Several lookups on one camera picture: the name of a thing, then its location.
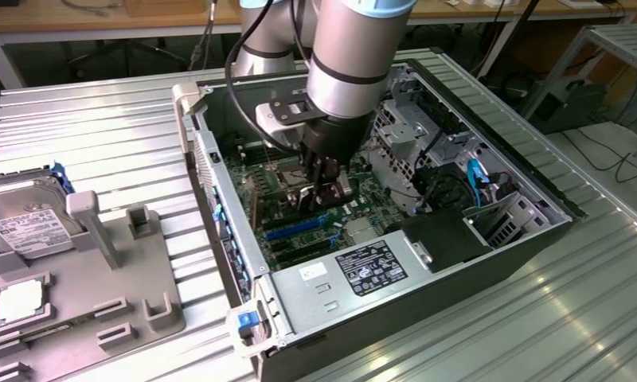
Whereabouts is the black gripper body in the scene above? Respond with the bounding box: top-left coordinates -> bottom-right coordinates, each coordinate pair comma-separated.
299,110 -> 378,169

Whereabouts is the RAM memory stick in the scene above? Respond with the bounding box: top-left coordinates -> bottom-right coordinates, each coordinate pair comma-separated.
248,166 -> 362,231

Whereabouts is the black RAM slot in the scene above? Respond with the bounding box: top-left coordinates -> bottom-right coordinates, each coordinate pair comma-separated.
238,141 -> 270,157
242,149 -> 272,166

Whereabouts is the black expansion slot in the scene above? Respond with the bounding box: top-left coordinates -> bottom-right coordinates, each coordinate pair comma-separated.
262,212 -> 320,232
272,237 -> 332,258

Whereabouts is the blue expansion slot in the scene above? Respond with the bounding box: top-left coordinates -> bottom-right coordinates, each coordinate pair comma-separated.
264,218 -> 324,242

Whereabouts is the CPU socket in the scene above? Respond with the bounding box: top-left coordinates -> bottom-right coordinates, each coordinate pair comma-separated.
274,163 -> 314,189

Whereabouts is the green motherboard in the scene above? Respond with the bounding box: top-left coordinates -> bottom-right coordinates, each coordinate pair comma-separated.
220,133 -> 411,271

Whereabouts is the installed black RAM stick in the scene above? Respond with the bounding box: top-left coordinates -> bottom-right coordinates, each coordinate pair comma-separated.
263,189 -> 299,212

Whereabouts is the silver drive cage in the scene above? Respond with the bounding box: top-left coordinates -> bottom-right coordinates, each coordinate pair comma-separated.
368,97 -> 484,208

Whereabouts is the small silver heatsink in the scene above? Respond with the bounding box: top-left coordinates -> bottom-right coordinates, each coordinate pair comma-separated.
344,220 -> 384,244

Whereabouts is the silver power supply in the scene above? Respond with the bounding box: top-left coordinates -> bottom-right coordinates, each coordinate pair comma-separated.
270,229 -> 431,333

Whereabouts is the black plastic shroud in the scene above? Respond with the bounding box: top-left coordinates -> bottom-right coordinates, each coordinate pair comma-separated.
400,209 -> 495,274

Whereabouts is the silver disk bay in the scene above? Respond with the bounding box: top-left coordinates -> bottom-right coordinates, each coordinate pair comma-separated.
464,193 -> 552,251

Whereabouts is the black open PC case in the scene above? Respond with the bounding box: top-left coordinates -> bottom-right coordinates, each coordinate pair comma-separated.
172,58 -> 588,382

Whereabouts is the black box device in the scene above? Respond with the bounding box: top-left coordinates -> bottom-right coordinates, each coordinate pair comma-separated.
531,79 -> 608,135

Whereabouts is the black chair base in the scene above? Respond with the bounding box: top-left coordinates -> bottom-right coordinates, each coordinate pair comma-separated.
66,36 -> 188,79

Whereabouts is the blue disk carrier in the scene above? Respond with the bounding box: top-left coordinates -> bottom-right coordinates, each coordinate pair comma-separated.
0,161 -> 70,193

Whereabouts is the wooden desk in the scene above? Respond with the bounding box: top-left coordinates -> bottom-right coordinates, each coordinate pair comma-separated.
0,0 -> 637,45

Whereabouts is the grey parts rack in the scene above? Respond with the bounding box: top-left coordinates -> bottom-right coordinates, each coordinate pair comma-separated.
0,189 -> 188,382

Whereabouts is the silver hard disk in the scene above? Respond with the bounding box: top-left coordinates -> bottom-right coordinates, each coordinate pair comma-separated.
0,177 -> 82,260

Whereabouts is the metal slat side table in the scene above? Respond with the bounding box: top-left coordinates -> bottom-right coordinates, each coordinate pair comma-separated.
520,23 -> 637,120

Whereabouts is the silver CPU chip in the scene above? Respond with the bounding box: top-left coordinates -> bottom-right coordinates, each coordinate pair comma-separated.
0,280 -> 48,322

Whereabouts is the loose RAM stick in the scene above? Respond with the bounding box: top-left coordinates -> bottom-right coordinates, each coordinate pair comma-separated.
19,322 -> 79,343

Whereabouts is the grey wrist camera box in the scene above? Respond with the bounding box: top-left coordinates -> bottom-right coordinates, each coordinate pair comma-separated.
254,94 -> 322,153

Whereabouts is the black wire bundle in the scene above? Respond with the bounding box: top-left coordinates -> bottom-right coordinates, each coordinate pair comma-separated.
411,162 -> 475,212

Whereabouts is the blue flat wire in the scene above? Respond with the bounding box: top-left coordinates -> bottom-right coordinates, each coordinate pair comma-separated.
464,158 -> 491,210

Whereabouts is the black floor cable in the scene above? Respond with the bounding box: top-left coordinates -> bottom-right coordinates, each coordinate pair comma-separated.
560,130 -> 637,182

